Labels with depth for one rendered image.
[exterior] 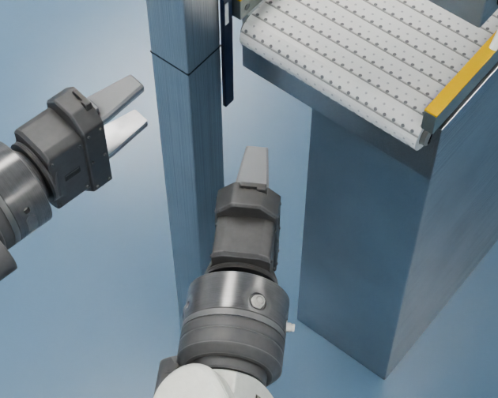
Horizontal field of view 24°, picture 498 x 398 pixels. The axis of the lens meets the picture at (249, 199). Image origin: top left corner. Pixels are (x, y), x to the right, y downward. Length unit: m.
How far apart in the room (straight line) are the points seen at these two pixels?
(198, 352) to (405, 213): 0.77
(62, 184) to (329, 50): 0.41
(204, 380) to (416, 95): 0.53
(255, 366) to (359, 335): 1.10
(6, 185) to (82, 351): 1.13
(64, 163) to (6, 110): 1.42
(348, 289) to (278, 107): 0.61
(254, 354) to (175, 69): 0.54
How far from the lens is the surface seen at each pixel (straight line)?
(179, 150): 1.51
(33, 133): 1.06
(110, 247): 2.24
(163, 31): 1.35
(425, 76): 1.33
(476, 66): 1.30
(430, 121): 1.26
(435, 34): 1.38
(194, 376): 0.90
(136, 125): 1.13
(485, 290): 2.22
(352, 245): 1.81
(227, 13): 1.36
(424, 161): 1.36
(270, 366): 0.95
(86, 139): 1.05
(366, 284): 1.88
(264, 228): 0.98
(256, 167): 1.03
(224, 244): 0.97
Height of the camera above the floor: 1.89
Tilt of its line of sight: 56 degrees down
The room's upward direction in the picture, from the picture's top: straight up
